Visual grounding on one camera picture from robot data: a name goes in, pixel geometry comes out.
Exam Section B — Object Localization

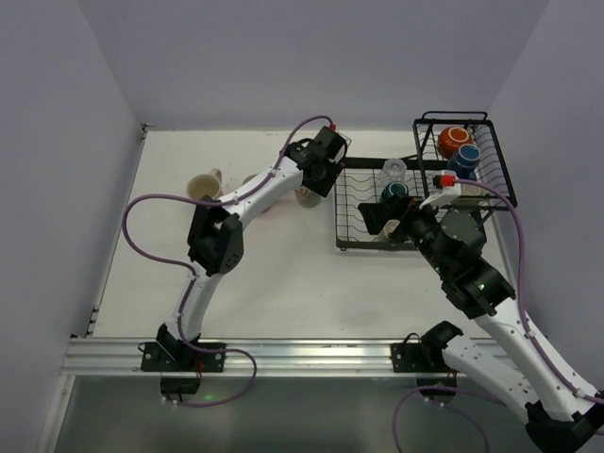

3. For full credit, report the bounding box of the teal ceramic cup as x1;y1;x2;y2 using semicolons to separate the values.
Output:
379;182;409;203

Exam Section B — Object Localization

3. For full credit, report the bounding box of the tall floral cream mug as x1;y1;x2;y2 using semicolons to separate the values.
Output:
294;187;322;209

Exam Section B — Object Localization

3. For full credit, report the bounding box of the orange ceramic mug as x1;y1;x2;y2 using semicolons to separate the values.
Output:
242;174;272;214

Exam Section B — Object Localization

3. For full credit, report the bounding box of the beige ceramic mug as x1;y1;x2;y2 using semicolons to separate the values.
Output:
186;168;223;200

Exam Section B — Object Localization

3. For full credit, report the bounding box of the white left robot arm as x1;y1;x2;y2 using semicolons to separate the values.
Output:
156;126;350;361

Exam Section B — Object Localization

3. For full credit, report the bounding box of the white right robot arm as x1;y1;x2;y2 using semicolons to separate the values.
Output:
359;196;603;452

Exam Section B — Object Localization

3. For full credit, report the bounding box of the small beige patterned cup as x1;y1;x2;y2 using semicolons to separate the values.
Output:
378;219;400;242

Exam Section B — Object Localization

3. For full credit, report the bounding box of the clear glass cup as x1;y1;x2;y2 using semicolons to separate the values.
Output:
377;159;407;186

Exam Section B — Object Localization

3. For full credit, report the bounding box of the cream round mug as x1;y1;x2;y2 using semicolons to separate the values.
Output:
461;184;489;203

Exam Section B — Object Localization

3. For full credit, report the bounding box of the blue round mug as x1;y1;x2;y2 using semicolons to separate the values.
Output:
447;143;481;180

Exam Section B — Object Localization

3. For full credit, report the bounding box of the orange round mug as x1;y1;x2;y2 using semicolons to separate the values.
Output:
437;126;474;159

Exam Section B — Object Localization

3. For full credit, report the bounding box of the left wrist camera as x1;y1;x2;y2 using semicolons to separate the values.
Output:
327;123;351;162

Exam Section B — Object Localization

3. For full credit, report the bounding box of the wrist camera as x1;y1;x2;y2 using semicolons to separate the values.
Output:
327;123;351;162
419;170;461;209

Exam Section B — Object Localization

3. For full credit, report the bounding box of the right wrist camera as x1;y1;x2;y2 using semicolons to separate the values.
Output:
419;170;461;209

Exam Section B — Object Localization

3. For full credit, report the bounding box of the black wire dish rack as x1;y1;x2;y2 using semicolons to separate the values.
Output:
333;110;517;251

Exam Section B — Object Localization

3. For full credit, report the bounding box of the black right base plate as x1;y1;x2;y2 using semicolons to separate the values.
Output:
390;332;450;374

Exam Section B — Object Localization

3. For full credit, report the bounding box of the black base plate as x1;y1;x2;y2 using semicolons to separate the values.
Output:
138;342;227;373
390;332;450;374

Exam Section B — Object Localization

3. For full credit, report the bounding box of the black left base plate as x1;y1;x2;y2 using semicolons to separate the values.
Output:
138;342;227;373

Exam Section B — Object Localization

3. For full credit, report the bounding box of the aluminium mounting rail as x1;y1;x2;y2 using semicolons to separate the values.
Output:
60;337;511;378

